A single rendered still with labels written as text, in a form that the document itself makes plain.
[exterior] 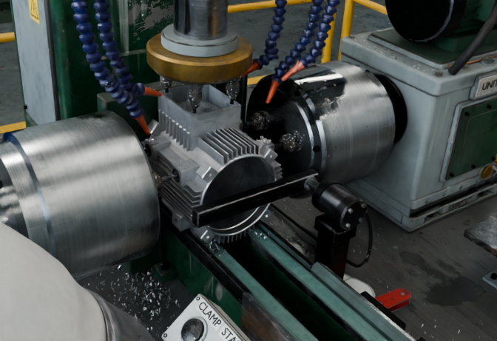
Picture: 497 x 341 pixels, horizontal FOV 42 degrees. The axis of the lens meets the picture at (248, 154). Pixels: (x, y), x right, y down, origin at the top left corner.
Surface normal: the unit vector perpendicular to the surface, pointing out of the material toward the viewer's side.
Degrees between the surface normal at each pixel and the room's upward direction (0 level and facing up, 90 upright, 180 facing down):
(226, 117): 90
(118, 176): 51
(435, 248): 0
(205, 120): 90
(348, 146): 77
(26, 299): 61
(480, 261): 0
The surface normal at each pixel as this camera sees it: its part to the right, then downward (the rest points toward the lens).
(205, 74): 0.18, 0.49
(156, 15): 0.57, 0.43
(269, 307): 0.06, -0.87
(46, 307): 0.88, -0.31
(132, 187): 0.53, -0.04
